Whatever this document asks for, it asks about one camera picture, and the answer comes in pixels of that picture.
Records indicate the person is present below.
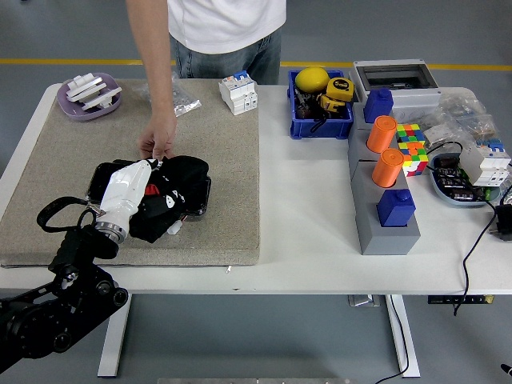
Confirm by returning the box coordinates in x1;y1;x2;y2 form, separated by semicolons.
126;0;288;86

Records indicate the grey electrical enclosure box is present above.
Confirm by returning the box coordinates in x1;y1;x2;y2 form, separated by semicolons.
348;59;442;121

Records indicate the grey peg holder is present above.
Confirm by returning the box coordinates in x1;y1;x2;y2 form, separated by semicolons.
346;102;422;256

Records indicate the glossy black display panel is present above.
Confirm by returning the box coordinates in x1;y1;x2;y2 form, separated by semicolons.
86;158;213;219

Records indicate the dark screwdriver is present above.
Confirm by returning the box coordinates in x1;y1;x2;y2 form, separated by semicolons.
294;86;316;120

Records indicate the small yellow tape measure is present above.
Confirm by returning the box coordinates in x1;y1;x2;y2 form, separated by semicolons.
318;94;347;115

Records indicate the grey-brown mat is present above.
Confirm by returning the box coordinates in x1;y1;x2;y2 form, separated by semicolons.
0;78;262;269

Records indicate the black table control panel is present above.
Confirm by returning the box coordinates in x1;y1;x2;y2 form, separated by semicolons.
426;294;495;306

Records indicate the purple plastic tray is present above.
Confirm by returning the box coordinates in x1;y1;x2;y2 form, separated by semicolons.
56;72;122;122

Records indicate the grey bracket under table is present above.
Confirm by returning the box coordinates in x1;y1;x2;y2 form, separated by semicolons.
346;294;382;308

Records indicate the black power cable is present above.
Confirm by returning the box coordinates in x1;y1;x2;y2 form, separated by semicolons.
424;142;500;317

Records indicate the orange cylinder peg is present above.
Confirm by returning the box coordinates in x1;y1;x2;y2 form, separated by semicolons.
371;148;405;189
366;115;398;154

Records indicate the white circuit breaker blue switch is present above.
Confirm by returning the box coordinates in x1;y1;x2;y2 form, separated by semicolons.
218;70;258;117
458;138;512;188

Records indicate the white connector with coloured wires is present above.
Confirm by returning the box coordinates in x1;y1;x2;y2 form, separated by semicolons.
166;215;189;236

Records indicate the black rag with red tag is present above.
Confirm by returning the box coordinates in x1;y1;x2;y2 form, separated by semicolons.
127;154;211;244

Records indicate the person's right hand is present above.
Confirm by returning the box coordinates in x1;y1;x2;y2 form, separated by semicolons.
137;111;178;160

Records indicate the white plastic clip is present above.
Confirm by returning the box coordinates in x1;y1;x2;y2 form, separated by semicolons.
65;73;113;101
81;86;123;111

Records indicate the large yellow tape measure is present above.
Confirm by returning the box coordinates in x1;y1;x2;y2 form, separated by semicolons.
326;77;356;103

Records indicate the black cable by table leg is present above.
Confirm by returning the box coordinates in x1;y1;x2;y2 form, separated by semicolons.
374;294;410;384

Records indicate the white table leg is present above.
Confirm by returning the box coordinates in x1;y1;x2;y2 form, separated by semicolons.
97;294;133;378
386;294;422;379

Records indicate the light blue tray with electronics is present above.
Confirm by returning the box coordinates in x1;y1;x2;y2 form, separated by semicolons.
428;151;502;209

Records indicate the black power adapter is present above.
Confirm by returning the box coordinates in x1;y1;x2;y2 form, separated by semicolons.
494;204;512;242

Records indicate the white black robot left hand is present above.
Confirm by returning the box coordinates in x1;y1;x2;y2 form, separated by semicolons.
98;158;187;231

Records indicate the white switch in clear bag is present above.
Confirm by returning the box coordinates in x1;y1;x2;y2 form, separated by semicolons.
422;123;454;150

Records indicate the multicolour puzzle cube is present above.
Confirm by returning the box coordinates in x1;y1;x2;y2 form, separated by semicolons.
394;123;426;146
397;142;430;178

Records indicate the blue square peg block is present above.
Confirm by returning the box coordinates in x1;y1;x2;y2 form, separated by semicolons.
362;88;394;125
376;189;417;228

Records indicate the blue plastic bin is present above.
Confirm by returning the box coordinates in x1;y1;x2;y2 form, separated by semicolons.
286;70;355;141

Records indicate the clear bag of small parts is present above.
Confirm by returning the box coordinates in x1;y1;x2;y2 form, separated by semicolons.
428;94;498;141

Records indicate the yellow lemon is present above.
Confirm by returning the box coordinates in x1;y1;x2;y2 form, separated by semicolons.
294;66;330;93

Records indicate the clear bag of screws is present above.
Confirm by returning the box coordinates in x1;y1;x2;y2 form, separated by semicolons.
134;71;202;118

